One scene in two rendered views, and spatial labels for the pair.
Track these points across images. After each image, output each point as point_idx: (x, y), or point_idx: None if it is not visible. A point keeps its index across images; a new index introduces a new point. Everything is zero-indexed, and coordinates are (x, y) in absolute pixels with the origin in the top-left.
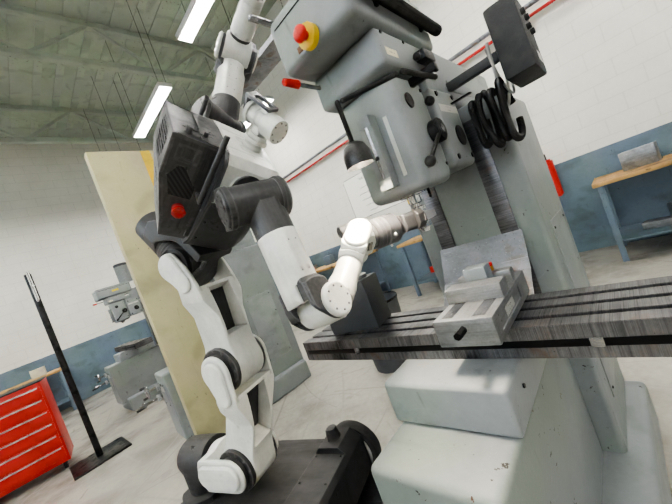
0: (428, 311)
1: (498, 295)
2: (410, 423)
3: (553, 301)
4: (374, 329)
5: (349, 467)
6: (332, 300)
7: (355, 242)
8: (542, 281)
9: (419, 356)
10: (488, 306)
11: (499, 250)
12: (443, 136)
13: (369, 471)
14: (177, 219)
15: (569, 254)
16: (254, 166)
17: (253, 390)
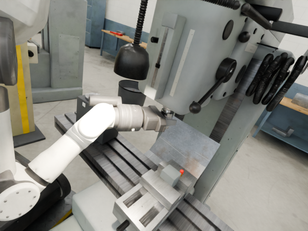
0: (136, 154)
1: (166, 207)
2: (76, 219)
3: (195, 216)
4: (98, 144)
5: (38, 205)
6: (5, 209)
7: (85, 134)
8: (206, 172)
9: (107, 186)
10: (154, 216)
11: (200, 144)
12: (225, 80)
13: (55, 202)
14: None
15: (230, 161)
16: None
17: None
